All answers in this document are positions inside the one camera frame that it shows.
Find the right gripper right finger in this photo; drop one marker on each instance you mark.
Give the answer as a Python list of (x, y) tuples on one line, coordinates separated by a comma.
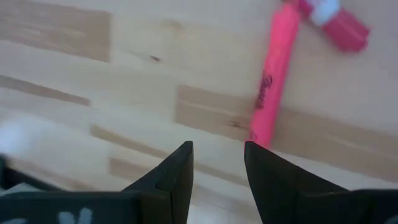
[(280, 193)]

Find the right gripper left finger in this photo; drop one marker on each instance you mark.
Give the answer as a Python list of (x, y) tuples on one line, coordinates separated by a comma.
[(168, 193)]

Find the pink Sharpie highlighter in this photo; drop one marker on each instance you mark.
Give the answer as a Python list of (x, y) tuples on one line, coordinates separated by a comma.
[(275, 77)]

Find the magenta Expo marker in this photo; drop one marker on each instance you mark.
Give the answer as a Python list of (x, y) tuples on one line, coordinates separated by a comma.
[(342, 28)]

